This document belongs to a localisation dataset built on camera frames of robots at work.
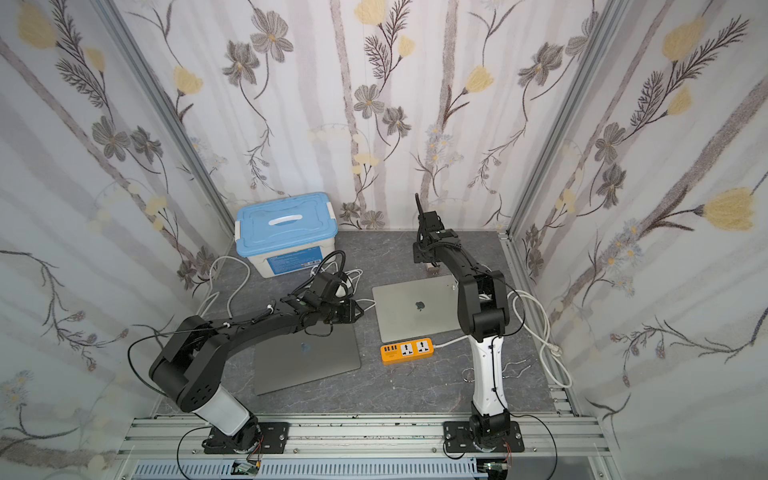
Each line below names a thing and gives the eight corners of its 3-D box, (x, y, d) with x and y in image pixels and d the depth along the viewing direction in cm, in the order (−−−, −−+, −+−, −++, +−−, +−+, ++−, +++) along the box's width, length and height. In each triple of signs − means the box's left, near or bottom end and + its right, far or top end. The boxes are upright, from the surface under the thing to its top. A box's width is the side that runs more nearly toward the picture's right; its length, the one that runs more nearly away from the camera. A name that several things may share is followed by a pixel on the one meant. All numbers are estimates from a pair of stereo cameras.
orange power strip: (382, 363, 88) (382, 360, 86) (380, 349, 91) (379, 346, 89) (434, 354, 90) (435, 351, 88) (430, 341, 92) (431, 337, 90)
